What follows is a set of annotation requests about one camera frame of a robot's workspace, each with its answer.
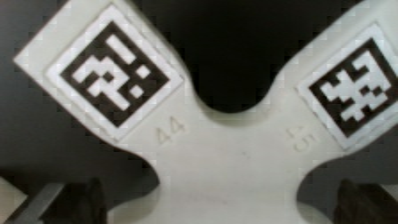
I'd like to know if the white cross-shaped table base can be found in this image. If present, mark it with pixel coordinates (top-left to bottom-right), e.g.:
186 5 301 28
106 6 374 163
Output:
14 0 398 224

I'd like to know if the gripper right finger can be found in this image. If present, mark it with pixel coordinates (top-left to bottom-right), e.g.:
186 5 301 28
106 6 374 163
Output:
332 179 398 224

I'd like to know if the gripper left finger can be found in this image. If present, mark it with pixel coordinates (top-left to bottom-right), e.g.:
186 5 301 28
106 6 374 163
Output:
5 178 106 224

